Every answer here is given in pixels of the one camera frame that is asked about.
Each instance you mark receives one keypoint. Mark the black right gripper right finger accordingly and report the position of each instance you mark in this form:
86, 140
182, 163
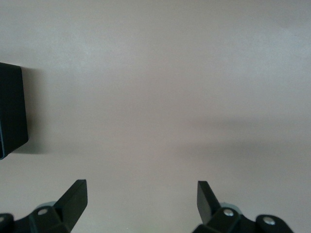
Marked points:
207, 206

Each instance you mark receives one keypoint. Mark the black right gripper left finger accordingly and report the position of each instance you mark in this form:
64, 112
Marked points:
73, 204

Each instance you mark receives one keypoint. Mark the black rectangular box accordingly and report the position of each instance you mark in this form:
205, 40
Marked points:
12, 109

